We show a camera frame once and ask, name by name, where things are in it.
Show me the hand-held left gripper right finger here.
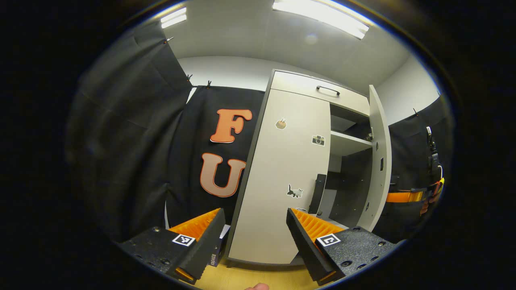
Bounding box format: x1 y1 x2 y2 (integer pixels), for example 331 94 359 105
286 208 397 286

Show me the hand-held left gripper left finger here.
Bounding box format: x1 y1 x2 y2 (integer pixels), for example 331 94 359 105
115 208 226 285

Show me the beige double-door shoe cabinet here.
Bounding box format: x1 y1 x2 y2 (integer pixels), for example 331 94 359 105
224 69 377 268

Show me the beige door headphones sticker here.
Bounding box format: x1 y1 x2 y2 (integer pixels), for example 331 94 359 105
357 85 392 232

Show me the beige door camera sticker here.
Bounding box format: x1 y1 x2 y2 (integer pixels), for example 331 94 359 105
228 89 332 265

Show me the white cabinet shelf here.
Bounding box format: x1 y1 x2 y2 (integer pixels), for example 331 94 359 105
330 131 373 157

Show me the white purple box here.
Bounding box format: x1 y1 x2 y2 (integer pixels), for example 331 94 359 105
208 224 231 267

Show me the black backdrop cloth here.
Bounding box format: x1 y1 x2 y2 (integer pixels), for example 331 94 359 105
67 20 454 244

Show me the long ceiling light panel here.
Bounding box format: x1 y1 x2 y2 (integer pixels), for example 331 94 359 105
272 0 369 39

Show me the narrow ceiling light strip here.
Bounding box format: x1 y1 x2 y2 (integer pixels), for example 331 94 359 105
160 7 188 29

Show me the beige drawer front black handle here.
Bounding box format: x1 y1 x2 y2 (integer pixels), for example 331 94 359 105
270 71 370 116

